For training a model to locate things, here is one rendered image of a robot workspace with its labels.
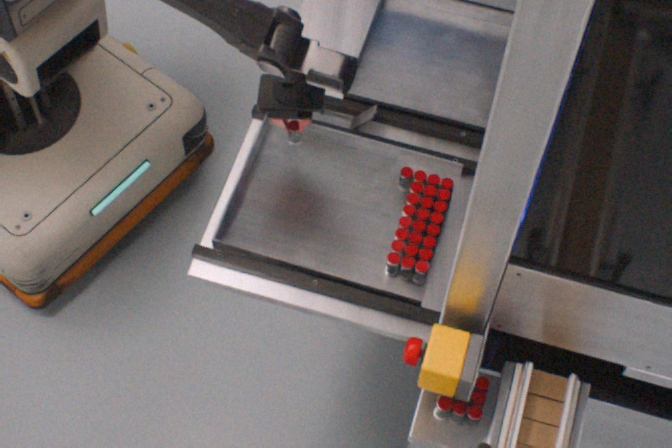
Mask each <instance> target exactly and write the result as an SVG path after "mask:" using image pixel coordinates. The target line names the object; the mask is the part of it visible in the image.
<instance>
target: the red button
mask: <svg viewBox="0 0 672 448"><path fill-rule="evenodd" d="M422 343H423V339H421V338H417V337H410V338H409V339H408V341H407V342H406V345H405V348H404V353H403V361H404V363H405V364H406V365H410V366H413V367H416V365H417V362H418V358H422V354H423V350H422V349H421V347H422Z"/></svg>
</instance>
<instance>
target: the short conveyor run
mask: <svg viewBox="0 0 672 448"><path fill-rule="evenodd" d="M532 368H533V363H532V362H527V361H526V364H525V366H522V364H518V363H517V364H515V363H514V362H510V361H506V362H505V365H504V367H503V370H502V372H501V374H500V378H501V379H500V383H499V387H498V391H497V396H496V400H495V404H494V409H493V413H492V417H491V421H490V426H489V430H488V434H487V438H486V443H485V442H484V443H481V444H479V445H478V447H477V448H496V447H497V448H579V445H580V439H581V434H582V428H583V423H584V418H585V412H586V407H587V402H588V396H589V391H590V386H591V385H590V384H588V383H584V382H581V381H578V380H577V379H578V376H577V375H575V374H571V375H570V377H569V379H568V378H564V377H561V376H557V375H554V374H550V373H547V372H543V371H539V370H536V369H532ZM511 381H512V384H511ZM510 386H511V389H510ZM516 389H517V390H516ZM509 390H510V393H509ZM508 394H509V397H508ZM507 399H508V402H507ZM506 403H507V406H506ZM505 407H506V410H505ZM504 412H505V415H504ZM512 414H513V415H512ZM503 416H504V419H503ZM502 421H503V424H502ZM501 425H502V428H501ZM500 429H501V432H500ZM499 434H500V437H499ZM498 438H499V441H498ZM505 439H506V440H505ZM497 443H498V446H497Z"/></svg>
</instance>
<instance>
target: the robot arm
mask: <svg viewBox="0 0 672 448"><path fill-rule="evenodd" d="M160 1H162V2H163V3H165V4H167V5H169V6H171V7H173V8H175V9H176V10H178V11H180V12H182V13H184V14H186V15H188V16H189V17H191V18H193V19H195V20H197V21H199V22H201V23H202V24H204V25H206V26H207V27H209V28H210V29H212V30H213V31H214V32H216V33H217V34H218V35H219V36H221V37H222V38H223V39H224V40H225V42H226V43H227V44H229V45H231V46H233V47H235V48H237V49H238V50H239V52H240V53H242V54H244V55H246V56H248V57H250V58H252V59H254V60H255V61H256V64H257V65H258V66H259V67H260V69H261V70H262V71H263V72H266V73H270V74H262V75H261V76H260V83H259V90H258V97H257V110H258V112H261V110H265V112H266V117H267V118H270V120H271V121H272V122H274V123H275V124H277V125H279V126H280V127H282V128H283V129H284V130H285V131H286V132H287V133H289V128H288V126H289V125H288V124H289V122H290V119H299V127H300V132H301V133H303V131H304V128H305V127H306V126H307V125H309V124H310V123H311V122H312V118H313V112H320V115H321V114H323V113H324V99H325V91H326V89H327V90H330V91H333V92H337V93H340V94H343V95H346V94H347V93H348V91H349V90H350V88H351V86H352V83H353V80H354V77H355V74H356V69H357V58H356V57H354V56H350V55H347V54H344V53H340V52H337V51H333V50H330V49H327V48H323V47H320V42H319V41H317V40H313V39H310V38H307V37H303V36H302V31H303V29H304V24H303V23H302V22H301V20H302V18H301V17H300V15H299V13H298V12H297V11H295V10H294V9H292V8H289V7H286V6H282V5H280V6H278V7H272V8H270V7H268V6H266V5H264V4H263V3H261V2H259V1H253V0H160Z"/></svg>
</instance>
